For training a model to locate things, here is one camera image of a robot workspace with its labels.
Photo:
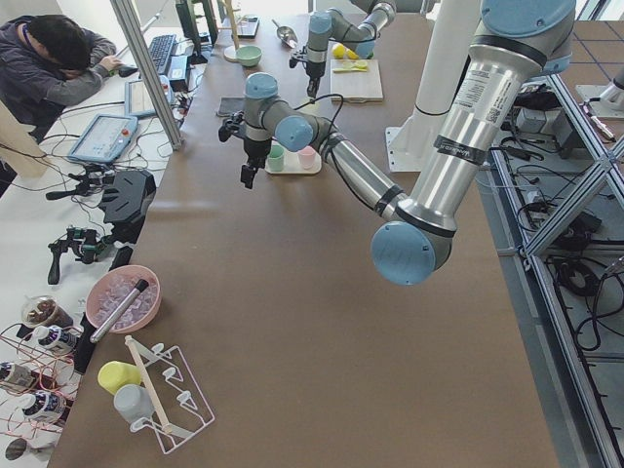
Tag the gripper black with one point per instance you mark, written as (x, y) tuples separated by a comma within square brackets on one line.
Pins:
[(253, 149), (313, 70)]

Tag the green plastic cup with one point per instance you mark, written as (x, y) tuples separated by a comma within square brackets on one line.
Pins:
[(275, 159)]

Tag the pink plastic cup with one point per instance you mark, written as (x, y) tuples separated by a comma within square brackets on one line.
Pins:
[(306, 157)]

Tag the pale yellow plastic cup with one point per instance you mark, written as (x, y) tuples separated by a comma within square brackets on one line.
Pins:
[(310, 106)]

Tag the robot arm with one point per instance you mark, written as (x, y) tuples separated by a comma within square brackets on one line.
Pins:
[(331, 24), (513, 42)]

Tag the cream rabbit print tray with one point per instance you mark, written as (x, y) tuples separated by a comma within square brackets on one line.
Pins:
[(289, 165)]

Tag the whole lemon outer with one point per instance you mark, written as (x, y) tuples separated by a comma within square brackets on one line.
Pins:
[(338, 51)]

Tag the bamboo cutting board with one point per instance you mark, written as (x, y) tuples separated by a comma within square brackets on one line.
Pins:
[(357, 87)]

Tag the steel ice scoop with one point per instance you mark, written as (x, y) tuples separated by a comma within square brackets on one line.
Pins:
[(286, 35)]

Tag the grey folded cloth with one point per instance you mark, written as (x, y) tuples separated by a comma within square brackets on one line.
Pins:
[(229, 106)]

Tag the light green bowl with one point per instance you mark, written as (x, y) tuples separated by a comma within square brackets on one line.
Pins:
[(248, 56)]

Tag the wooden round stand base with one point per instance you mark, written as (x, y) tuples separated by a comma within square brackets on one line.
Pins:
[(230, 53)]

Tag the blue teach pendant far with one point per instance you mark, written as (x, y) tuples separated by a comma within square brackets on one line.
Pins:
[(138, 102)]

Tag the blue teach pendant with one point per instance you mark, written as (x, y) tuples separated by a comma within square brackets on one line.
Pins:
[(138, 102), (104, 140)]

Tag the blue teach pendant near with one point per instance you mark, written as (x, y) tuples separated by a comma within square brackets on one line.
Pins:
[(104, 140)]

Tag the black keyboard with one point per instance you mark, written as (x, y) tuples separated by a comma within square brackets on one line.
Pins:
[(161, 49)]

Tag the steel muddler black tip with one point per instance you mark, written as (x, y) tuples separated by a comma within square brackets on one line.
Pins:
[(140, 286)]

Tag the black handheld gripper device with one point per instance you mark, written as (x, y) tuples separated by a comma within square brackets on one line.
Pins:
[(86, 244)]

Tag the seated person dark hoodie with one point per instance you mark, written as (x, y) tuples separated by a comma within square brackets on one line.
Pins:
[(49, 62)]

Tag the yellow cup on rack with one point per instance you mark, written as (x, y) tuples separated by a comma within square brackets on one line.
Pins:
[(114, 374)]

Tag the cup of iced drink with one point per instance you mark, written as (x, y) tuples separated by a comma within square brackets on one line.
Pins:
[(43, 310)]

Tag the tea bottle on rack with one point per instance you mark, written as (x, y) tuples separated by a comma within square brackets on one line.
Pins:
[(55, 339)]

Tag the grey cup on rack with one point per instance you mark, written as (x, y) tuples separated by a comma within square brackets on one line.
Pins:
[(133, 403)]

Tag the aluminium frame post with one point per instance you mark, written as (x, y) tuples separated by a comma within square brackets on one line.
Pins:
[(127, 19)]

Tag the white wire cup rack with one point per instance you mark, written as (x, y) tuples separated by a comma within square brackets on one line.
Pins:
[(181, 410)]

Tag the copper wire bottle rack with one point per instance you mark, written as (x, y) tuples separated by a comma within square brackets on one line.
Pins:
[(18, 345)]

